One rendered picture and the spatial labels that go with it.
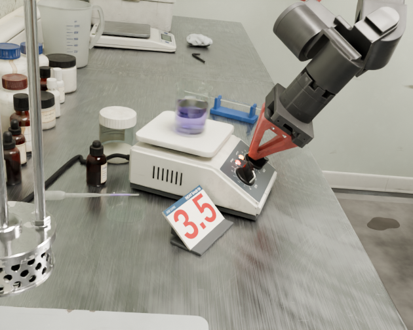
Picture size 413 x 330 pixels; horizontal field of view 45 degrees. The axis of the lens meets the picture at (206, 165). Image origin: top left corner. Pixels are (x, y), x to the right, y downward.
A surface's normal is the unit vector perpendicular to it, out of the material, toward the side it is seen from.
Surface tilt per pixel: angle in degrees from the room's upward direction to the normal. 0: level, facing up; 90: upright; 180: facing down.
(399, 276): 0
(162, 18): 93
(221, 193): 90
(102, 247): 0
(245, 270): 0
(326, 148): 90
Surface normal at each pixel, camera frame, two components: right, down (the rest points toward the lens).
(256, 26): 0.04, 0.45
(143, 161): -0.31, 0.40
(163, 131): 0.11, -0.89
